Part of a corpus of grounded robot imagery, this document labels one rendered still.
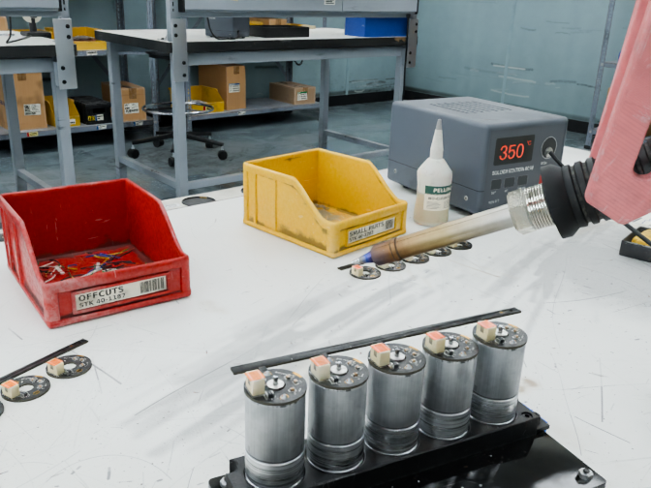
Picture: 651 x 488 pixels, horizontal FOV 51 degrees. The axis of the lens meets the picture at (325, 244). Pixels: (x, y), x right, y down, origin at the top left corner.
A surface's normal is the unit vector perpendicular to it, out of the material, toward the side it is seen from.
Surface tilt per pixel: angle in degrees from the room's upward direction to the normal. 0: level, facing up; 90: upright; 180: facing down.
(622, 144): 99
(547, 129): 90
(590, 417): 0
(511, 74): 90
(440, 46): 90
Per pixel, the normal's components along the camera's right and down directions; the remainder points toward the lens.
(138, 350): 0.04, -0.94
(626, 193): -0.40, 0.45
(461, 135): -0.85, 0.15
